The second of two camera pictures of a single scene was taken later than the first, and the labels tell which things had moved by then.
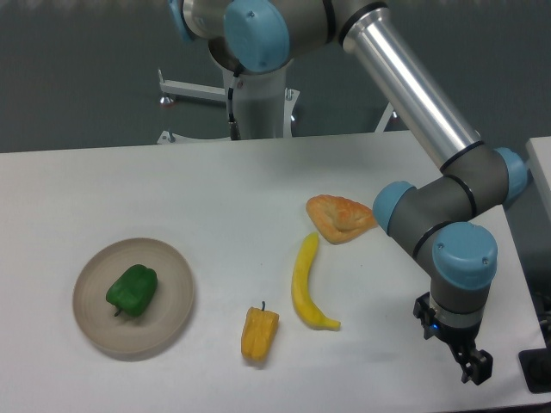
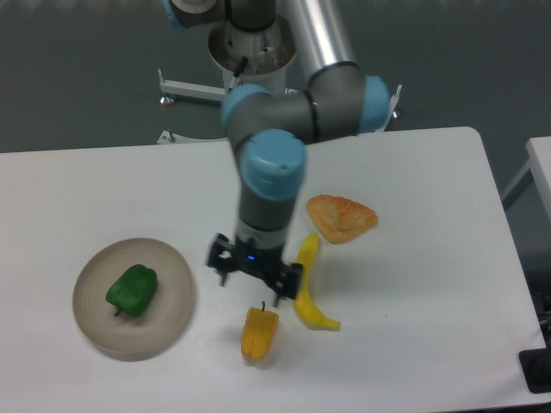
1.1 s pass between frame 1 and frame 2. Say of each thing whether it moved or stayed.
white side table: stayed
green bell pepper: stayed
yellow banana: stayed
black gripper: moved
